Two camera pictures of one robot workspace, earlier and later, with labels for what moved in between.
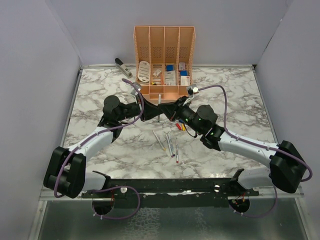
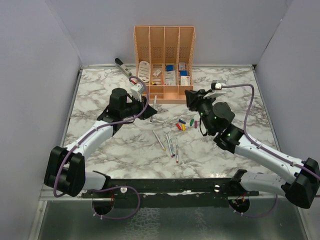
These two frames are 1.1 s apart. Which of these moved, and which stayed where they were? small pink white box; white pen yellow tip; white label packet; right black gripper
Moved: right black gripper
Stayed: small pink white box; white label packet; white pen yellow tip
